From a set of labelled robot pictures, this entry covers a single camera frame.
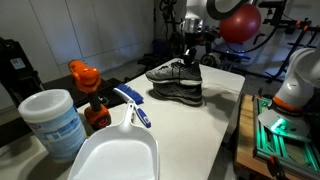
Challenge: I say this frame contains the blue bin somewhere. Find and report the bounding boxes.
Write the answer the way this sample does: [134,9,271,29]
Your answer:
[152,39,168,60]

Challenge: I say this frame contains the white plastic dustpan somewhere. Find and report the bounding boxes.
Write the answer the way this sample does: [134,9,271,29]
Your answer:
[66,99,161,180]

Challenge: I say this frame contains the black equipment with white label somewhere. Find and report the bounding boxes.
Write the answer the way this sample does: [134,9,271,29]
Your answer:
[0,36,45,108]

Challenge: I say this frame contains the red exercise ball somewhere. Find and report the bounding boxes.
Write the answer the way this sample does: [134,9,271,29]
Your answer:
[219,3,263,45]

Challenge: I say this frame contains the white wall cabinets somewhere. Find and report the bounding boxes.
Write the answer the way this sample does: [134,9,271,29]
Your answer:
[0,0,156,84]

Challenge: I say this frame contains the grey black running shoe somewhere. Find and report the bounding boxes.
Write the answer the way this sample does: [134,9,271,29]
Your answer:
[145,60,204,87]

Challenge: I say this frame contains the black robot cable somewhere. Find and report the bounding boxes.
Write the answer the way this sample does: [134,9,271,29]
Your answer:
[226,19,280,54]

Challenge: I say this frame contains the round weight with lettering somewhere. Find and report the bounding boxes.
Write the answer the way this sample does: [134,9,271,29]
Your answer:
[199,52,222,70]

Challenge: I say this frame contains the white wipes canister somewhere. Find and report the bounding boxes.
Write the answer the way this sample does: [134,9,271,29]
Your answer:
[18,88,88,163]

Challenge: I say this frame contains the orange black clamp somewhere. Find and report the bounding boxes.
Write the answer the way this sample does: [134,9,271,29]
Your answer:
[266,154,285,180]

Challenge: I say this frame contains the grey robot mounting plate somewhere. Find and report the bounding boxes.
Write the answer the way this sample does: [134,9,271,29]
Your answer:
[258,106,313,143]

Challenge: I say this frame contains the blue bristle hand brush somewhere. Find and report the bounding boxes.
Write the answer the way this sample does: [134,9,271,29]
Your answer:
[113,83,153,129]

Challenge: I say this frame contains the orange black cordless drill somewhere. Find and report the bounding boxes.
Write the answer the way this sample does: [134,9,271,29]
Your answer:
[68,59,113,131]

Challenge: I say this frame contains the wooden platform board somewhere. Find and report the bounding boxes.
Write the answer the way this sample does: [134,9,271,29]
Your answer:
[233,93,320,180]

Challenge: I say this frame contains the blue padded bench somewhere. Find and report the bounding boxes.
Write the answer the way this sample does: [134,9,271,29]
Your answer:
[213,41,252,63]

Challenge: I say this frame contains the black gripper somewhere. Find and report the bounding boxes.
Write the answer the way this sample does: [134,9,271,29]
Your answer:
[182,32,202,66]

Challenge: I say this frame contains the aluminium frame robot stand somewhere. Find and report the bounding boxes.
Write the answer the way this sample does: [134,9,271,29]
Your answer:
[251,94,320,178]

